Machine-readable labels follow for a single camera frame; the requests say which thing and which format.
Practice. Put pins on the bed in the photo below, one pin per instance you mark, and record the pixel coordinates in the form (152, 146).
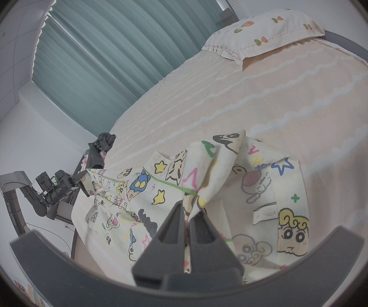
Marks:
(267, 101)

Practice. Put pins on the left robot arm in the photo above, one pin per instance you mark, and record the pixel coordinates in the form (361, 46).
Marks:
(40, 200)

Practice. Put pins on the pile of clothes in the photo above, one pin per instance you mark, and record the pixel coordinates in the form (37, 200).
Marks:
(102, 142)

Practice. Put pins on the white printed pyjama top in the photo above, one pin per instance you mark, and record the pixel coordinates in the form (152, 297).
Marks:
(260, 184)

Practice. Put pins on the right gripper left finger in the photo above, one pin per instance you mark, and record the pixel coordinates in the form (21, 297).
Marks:
(171, 248)

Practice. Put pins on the blue-green curtain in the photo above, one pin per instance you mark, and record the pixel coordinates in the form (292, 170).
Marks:
(123, 27)
(69, 85)

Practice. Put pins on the white printed pillow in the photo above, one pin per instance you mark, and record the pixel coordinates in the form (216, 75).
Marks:
(267, 34)

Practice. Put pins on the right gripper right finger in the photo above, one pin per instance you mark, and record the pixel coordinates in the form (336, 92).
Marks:
(206, 251)

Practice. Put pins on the grey bedside table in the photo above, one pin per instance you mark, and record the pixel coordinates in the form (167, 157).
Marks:
(227, 18)

